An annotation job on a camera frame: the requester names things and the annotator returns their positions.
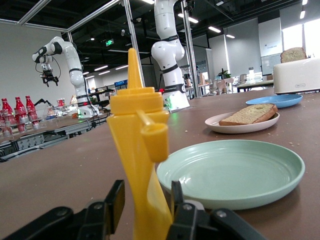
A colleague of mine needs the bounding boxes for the blue plate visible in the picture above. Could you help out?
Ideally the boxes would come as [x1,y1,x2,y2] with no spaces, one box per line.
[245,93,304,109]

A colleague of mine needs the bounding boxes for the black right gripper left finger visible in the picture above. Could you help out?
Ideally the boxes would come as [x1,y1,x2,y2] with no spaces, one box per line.
[0,179,126,240]

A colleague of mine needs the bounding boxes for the yellow squeeze bottle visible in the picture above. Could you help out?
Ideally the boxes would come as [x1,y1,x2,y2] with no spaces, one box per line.
[106,47,174,240]

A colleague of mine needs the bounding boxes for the wall whiteboard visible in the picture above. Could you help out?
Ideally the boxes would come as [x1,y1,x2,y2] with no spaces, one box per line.
[260,53,283,76]

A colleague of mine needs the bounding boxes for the green potted plant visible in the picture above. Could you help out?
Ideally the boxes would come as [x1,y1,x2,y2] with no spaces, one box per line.
[218,69,232,80]

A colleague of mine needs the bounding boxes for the aluminium frame beam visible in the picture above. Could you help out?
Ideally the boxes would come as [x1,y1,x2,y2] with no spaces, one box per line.
[18,0,52,26]
[66,0,123,33]

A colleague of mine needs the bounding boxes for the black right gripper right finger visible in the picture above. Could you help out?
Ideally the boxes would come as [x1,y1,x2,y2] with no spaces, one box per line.
[166,180,266,240]

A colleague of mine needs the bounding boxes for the aluminium frame post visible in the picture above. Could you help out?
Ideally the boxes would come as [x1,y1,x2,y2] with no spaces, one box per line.
[123,0,146,89]
[181,0,202,99]

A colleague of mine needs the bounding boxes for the red cola bottle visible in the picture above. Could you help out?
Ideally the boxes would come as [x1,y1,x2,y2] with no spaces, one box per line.
[0,97,14,118]
[24,95,39,121]
[14,96,27,118]

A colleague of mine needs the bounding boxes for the beige plate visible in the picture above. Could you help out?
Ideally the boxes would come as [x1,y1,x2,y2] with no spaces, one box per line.
[204,111,281,135]

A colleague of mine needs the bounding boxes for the dark-crust bread slice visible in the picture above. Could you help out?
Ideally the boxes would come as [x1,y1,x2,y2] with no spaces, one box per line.
[279,46,308,64]

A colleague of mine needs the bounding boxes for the light-crust bread slice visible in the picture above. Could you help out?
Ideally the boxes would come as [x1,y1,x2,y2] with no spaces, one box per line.
[218,103,279,127]

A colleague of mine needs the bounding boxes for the white toaster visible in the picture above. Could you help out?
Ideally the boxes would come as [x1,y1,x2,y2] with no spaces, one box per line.
[272,57,320,96]

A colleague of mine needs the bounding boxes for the black background gripper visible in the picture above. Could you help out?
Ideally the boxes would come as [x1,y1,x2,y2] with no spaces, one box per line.
[39,62,60,88]

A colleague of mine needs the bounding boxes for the aluminium rail workbench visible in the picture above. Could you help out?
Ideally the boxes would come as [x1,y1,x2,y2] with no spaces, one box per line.
[0,117,111,162]

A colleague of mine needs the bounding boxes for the green plate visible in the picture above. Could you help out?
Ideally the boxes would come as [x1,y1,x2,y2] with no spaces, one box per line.
[156,139,306,211]

